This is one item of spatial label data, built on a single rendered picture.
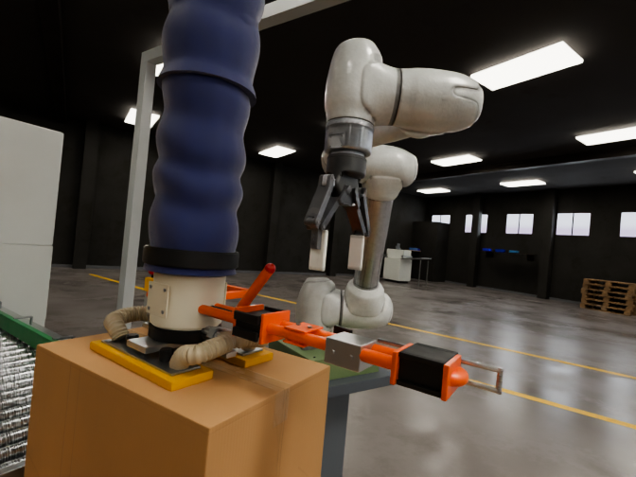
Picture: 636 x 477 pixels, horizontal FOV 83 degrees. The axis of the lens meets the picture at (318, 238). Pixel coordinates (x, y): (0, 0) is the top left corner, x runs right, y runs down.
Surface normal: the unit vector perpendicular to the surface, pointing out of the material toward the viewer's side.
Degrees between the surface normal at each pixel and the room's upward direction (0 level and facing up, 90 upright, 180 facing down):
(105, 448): 90
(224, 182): 69
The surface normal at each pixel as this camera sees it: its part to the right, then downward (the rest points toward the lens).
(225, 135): 0.68, -0.18
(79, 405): -0.51, -0.06
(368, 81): 0.08, 0.01
